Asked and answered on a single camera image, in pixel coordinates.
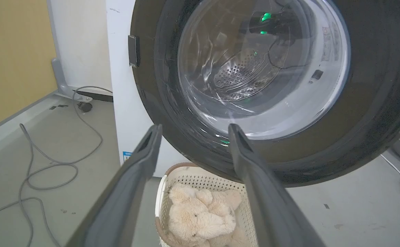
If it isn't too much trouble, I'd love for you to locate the cream plush teddy bear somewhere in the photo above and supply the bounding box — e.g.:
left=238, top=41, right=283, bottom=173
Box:
left=167, top=184, right=249, bottom=247

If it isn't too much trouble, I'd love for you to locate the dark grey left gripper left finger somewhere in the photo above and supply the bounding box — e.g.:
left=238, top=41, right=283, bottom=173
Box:
left=65, top=124, right=163, bottom=247

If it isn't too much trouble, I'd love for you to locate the white washing machine body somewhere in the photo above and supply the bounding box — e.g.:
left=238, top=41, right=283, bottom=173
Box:
left=106, top=0, right=190, bottom=178

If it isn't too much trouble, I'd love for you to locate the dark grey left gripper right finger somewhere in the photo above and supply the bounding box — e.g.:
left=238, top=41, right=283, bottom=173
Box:
left=228, top=123, right=325, bottom=247

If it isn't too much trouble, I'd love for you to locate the white perforated laundry basket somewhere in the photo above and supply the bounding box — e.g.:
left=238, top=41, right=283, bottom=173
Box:
left=155, top=163, right=258, bottom=247

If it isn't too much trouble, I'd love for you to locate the grey floor cable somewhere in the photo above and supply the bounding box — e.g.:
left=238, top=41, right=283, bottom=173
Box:
left=0, top=86, right=113, bottom=247

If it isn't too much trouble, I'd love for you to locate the grey metal stand leg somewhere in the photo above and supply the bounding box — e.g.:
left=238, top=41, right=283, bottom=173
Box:
left=51, top=58, right=93, bottom=102

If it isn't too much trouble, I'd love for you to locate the round black washing machine door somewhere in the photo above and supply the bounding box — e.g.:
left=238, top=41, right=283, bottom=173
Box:
left=128, top=0, right=400, bottom=188

